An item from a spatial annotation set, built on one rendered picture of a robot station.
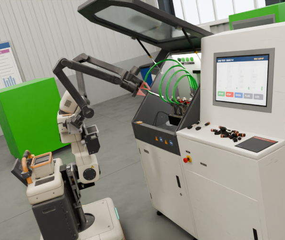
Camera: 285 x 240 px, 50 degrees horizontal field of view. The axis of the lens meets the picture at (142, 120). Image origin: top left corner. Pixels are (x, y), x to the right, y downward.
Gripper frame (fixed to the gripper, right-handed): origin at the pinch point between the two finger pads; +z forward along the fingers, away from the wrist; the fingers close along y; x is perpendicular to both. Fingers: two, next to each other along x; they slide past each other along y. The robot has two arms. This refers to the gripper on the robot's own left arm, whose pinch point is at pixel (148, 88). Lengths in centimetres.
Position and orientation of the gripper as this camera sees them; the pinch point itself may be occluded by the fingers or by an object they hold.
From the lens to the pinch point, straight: 252.6
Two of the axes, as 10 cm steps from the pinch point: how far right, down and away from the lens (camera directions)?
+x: -5.2, 8.3, 1.9
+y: 2.2, -0.9, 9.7
